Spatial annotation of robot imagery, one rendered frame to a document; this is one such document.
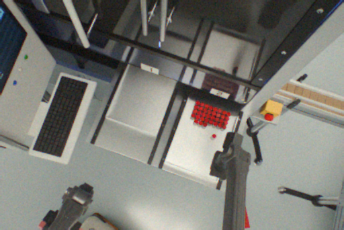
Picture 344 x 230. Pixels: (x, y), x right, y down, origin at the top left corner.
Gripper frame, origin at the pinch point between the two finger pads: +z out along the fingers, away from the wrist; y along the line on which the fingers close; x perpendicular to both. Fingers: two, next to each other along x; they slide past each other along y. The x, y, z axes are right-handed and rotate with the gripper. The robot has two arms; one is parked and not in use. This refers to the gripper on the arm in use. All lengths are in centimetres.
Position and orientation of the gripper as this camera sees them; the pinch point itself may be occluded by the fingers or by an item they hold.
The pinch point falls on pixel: (216, 170)
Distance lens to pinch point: 134.0
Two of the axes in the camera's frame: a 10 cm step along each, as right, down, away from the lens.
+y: 3.3, -8.6, 3.9
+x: -9.4, -3.4, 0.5
